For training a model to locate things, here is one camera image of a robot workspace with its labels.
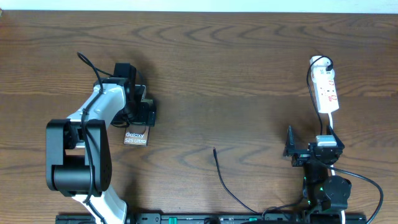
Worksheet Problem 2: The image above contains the black left camera cable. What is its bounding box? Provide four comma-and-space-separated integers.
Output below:
76, 51, 114, 224

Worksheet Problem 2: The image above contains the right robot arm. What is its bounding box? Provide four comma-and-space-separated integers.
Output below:
284, 126, 352, 223

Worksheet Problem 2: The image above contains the black charger cable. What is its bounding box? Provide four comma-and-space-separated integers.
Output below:
212, 55, 334, 215

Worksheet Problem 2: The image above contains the black camera cable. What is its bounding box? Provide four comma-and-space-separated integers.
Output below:
76, 51, 114, 224
313, 155, 384, 224

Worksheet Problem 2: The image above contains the white power strip cord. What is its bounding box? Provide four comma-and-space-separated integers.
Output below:
328, 112, 346, 224

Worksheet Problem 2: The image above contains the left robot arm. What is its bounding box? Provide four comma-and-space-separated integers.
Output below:
45, 78, 156, 223

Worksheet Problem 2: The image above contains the white power strip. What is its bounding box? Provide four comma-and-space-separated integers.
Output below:
310, 55, 339, 114

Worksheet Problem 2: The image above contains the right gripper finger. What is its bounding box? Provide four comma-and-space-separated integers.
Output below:
285, 126, 295, 152
326, 125, 345, 148

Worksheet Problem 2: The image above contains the black right camera cable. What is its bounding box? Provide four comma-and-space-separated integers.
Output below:
313, 155, 384, 224

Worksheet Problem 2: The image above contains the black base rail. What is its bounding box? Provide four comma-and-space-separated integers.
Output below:
55, 213, 367, 224

